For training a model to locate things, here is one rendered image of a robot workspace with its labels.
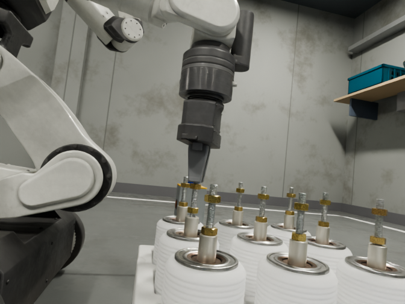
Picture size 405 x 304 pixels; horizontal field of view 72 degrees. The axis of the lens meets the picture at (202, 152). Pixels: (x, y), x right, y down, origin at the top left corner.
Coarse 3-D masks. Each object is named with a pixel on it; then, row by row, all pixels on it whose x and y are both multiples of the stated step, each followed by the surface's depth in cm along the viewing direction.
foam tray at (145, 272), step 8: (144, 248) 59; (152, 248) 60; (144, 256) 54; (152, 256) 59; (136, 264) 60; (144, 264) 49; (152, 264) 50; (136, 272) 46; (144, 272) 46; (152, 272) 47; (136, 280) 42; (144, 280) 42; (152, 280) 43; (136, 288) 40; (144, 288) 40; (152, 288) 40; (136, 296) 37; (144, 296) 37; (152, 296) 38; (160, 296) 38
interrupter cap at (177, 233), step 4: (176, 228) 47; (180, 228) 47; (168, 232) 43; (172, 232) 44; (176, 232) 45; (180, 232) 45; (200, 232) 46; (172, 236) 42; (176, 236) 41; (180, 236) 42; (184, 236) 42; (184, 240) 41; (188, 240) 41; (192, 240) 41; (196, 240) 41
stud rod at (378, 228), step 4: (376, 200) 38; (380, 200) 38; (384, 200) 38; (376, 204) 38; (380, 204) 38; (376, 208) 38; (380, 208) 38; (376, 216) 38; (380, 216) 38; (376, 220) 38; (380, 220) 38; (376, 224) 38; (380, 224) 38; (376, 228) 38; (380, 228) 38; (376, 232) 38; (380, 232) 37; (376, 236) 38; (380, 236) 37; (376, 244) 38
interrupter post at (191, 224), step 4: (188, 216) 45; (188, 220) 44; (192, 220) 44; (196, 220) 44; (184, 224) 44; (188, 224) 44; (192, 224) 44; (196, 224) 44; (184, 228) 44; (188, 228) 44; (192, 228) 43; (196, 228) 44; (184, 232) 44; (188, 232) 43; (192, 232) 43; (196, 232) 44; (188, 236) 43; (192, 236) 43; (196, 236) 44
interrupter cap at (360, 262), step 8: (352, 256) 41; (360, 256) 41; (352, 264) 37; (360, 264) 37; (392, 264) 39; (368, 272) 35; (376, 272) 34; (384, 272) 34; (392, 272) 35; (400, 272) 35
